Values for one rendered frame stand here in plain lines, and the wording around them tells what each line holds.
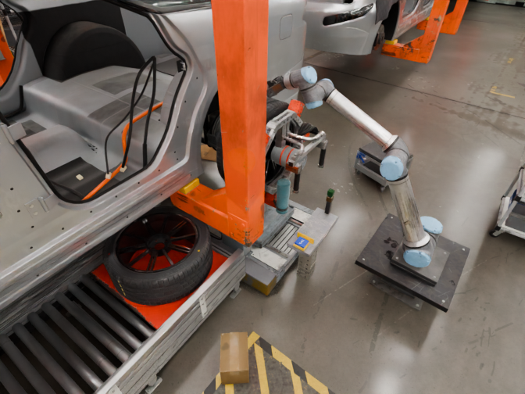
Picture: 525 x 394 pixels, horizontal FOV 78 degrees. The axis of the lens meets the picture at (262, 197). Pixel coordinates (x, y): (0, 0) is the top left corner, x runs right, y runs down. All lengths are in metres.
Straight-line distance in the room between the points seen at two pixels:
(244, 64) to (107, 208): 1.00
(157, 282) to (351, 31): 3.62
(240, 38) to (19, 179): 1.02
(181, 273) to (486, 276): 2.26
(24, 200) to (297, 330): 1.68
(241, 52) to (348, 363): 1.83
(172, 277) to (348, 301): 1.25
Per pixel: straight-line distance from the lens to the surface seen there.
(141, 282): 2.00
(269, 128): 2.00
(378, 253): 2.43
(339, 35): 4.50
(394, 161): 1.83
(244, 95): 1.44
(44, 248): 1.78
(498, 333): 2.80
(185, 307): 1.98
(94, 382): 2.07
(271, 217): 2.64
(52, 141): 2.55
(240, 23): 1.37
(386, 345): 2.41
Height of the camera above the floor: 2.05
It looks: 40 degrees down
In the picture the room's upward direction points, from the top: 1 degrees clockwise
